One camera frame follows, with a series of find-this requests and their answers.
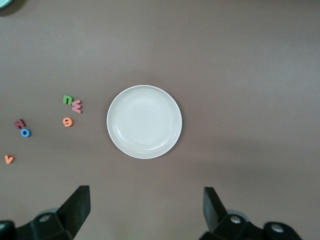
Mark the pale green round plate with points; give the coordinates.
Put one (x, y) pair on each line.
(7, 2)

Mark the green foam letter n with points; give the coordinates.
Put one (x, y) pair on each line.
(65, 99)

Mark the beige round plate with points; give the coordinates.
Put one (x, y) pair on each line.
(144, 122)

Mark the orange foam letter v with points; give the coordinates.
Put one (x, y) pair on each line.
(9, 160)

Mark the dark red foam letter z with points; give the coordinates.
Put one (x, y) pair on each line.
(20, 123)

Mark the orange foam digit six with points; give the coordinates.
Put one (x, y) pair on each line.
(67, 123)

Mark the blue foam letter o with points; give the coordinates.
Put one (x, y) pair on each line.
(21, 132)

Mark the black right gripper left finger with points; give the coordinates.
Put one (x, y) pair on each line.
(62, 222)

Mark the red foam letter w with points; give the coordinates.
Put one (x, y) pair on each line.
(77, 106)

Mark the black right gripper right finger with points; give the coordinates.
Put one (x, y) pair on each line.
(225, 225)

